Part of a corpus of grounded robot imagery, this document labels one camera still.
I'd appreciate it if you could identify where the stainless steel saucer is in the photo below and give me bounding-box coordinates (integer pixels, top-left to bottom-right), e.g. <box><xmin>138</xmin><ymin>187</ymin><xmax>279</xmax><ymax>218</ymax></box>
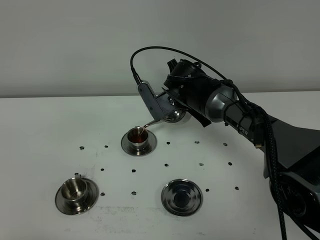
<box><xmin>55</xmin><ymin>178</ymin><xmax>99</xmax><ymax>216</ymax></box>
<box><xmin>121</xmin><ymin>130</ymin><xmax>157</xmax><ymax>157</ymax></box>

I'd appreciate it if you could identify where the near stainless steel saucer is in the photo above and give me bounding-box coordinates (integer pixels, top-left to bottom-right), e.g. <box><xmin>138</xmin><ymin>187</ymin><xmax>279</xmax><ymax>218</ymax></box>
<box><xmin>55</xmin><ymin>178</ymin><xmax>99</xmax><ymax>216</ymax></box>

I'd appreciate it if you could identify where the near stainless steel teacup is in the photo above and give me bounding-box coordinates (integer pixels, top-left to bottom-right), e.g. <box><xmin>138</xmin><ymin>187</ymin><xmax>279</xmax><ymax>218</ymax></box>
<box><xmin>60</xmin><ymin>177</ymin><xmax>88</xmax><ymax>202</ymax></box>

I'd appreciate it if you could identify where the far stainless steel teacup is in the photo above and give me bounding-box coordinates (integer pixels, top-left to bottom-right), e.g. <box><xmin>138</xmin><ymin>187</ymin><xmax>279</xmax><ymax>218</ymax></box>
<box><xmin>127</xmin><ymin>126</ymin><xmax>149</xmax><ymax>147</ymax></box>

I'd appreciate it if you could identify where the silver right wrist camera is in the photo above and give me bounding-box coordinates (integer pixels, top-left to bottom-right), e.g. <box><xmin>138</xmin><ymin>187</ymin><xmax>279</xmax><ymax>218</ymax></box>
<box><xmin>137</xmin><ymin>81</ymin><xmax>164</xmax><ymax>121</ymax></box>

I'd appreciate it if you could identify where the steel teapot saucer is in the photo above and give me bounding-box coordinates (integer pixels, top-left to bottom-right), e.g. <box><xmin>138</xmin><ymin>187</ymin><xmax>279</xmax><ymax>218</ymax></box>
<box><xmin>160</xmin><ymin>178</ymin><xmax>204</xmax><ymax>217</ymax></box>

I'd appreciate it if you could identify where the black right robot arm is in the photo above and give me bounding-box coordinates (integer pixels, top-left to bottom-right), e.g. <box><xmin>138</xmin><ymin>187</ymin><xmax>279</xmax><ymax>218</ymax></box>
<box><xmin>163</xmin><ymin>59</ymin><xmax>320</xmax><ymax>240</ymax></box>

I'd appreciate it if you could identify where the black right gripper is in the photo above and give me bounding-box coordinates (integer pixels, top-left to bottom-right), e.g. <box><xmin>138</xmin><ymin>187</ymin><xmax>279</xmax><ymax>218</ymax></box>
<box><xmin>156</xmin><ymin>85</ymin><xmax>213</xmax><ymax>127</ymax></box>

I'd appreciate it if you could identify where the stainless steel teacup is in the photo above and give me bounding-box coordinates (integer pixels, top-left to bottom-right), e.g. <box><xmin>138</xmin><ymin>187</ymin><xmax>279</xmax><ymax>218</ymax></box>
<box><xmin>60</xmin><ymin>177</ymin><xmax>88</xmax><ymax>202</ymax></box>
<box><xmin>127</xmin><ymin>126</ymin><xmax>149</xmax><ymax>147</ymax></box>

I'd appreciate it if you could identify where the stainless steel teapot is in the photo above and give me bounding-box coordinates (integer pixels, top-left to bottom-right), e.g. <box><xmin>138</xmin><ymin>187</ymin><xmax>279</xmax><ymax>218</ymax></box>
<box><xmin>142</xmin><ymin>108</ymin><xmax>191</xmax><ymax>129</ymax></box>

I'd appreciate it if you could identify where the far stainless steel saucer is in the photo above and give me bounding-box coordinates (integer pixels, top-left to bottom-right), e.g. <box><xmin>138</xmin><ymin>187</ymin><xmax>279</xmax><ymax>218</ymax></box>
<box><xmin>121</xmin><ymin>130</ymin><xmax>157</xmax><ymax>157</ymax></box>

